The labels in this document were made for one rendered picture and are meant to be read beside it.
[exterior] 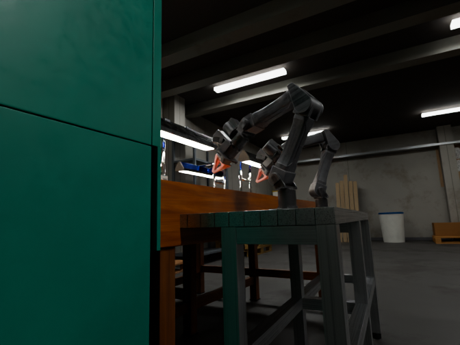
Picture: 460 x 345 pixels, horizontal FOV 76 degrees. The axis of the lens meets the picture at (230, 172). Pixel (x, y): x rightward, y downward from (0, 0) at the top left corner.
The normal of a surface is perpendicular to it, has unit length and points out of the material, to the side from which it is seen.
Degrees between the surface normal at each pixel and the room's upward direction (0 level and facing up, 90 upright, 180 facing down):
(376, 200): 90
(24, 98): 90
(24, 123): 90
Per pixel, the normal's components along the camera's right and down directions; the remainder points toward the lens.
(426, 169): -0.47, -0.13
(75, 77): 0.85, -0.11
